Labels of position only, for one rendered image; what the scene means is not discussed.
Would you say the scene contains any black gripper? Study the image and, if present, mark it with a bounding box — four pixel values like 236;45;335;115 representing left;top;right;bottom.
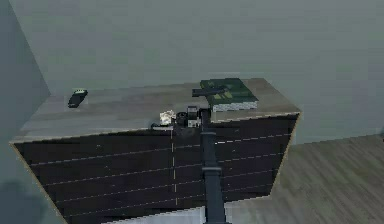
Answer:
149;111;190;131

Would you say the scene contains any dark wooden chest of drawers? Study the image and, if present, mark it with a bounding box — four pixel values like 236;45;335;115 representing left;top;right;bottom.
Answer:
9;77;302;224

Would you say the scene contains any green book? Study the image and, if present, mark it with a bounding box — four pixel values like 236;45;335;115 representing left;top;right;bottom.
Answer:
199;77;260;113

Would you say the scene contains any white brown ice cream piece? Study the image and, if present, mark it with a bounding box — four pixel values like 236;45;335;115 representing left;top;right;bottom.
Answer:
158;109;177;126

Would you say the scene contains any black remote control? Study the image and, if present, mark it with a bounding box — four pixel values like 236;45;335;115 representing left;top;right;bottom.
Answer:
67;88;89;109

